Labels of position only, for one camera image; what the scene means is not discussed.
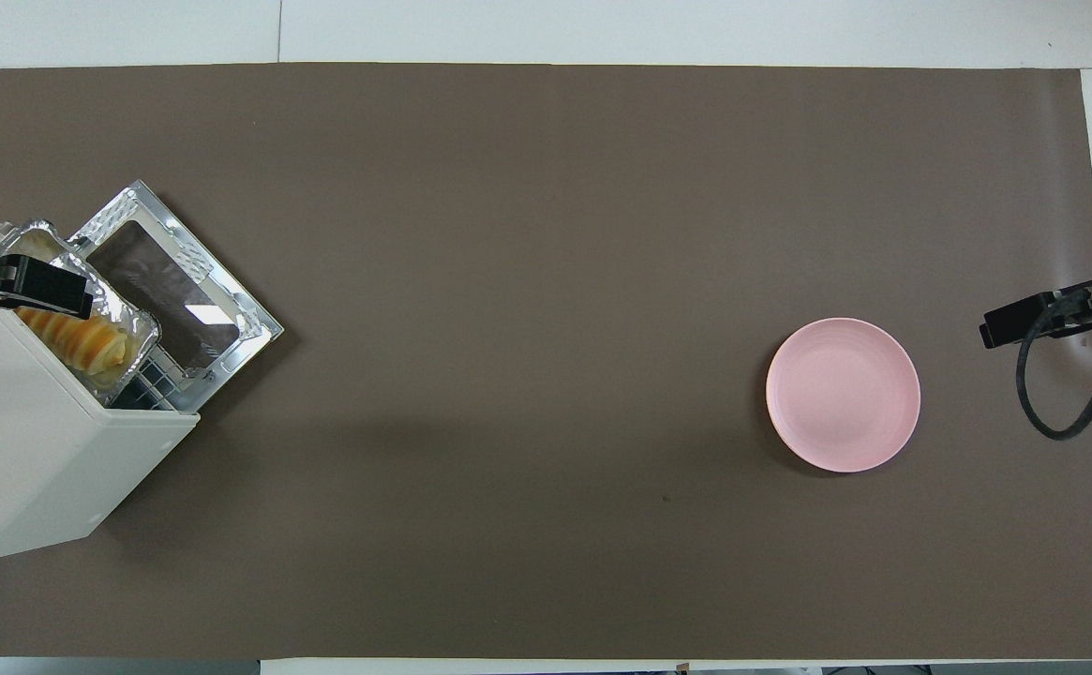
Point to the aluminium foil tray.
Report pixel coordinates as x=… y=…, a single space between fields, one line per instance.
x=124 y=323

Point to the brown table mat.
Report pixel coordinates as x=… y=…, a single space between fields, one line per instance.
x=546 y=234

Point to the white toaster oven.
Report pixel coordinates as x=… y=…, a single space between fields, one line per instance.
x=30 y=450

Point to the pink round plate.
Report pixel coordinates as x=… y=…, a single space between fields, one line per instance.
x=843 y=394

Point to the glass oven door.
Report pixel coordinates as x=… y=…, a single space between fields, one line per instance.
x=166 y=281

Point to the spiral horn bread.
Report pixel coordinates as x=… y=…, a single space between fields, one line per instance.
x=77 y=337

